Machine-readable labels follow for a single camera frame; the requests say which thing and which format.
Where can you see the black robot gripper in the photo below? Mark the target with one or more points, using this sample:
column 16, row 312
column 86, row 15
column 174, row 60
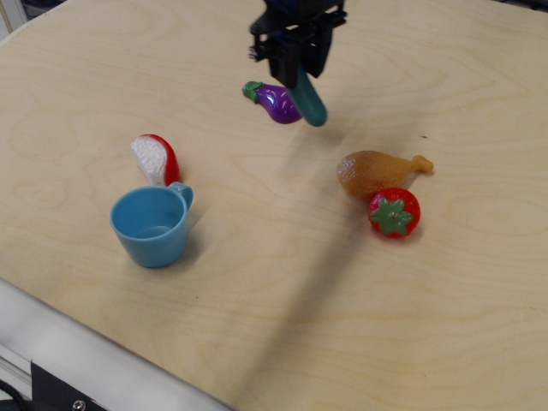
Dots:
column 290, row 31

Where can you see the dark green toy cucumber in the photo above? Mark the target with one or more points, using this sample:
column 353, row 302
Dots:
column 306, row 100

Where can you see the blue plastic toy cup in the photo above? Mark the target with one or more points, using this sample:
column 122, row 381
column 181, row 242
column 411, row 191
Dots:
column 150, row 223

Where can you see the purple toy eggplant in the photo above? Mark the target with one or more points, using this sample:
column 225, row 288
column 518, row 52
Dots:
column 274, row 99

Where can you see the orange toy chicken drumstick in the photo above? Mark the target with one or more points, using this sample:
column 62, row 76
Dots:
column 365, row 173

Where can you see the red white apple slice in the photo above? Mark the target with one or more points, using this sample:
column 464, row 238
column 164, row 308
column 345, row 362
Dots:
column 156, row 159

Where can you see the red toy strawberry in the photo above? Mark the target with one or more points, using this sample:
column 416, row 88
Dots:
column 394, row 212

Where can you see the black bracket with screw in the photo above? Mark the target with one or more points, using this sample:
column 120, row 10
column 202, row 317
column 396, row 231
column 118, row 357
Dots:
column 51, row 393

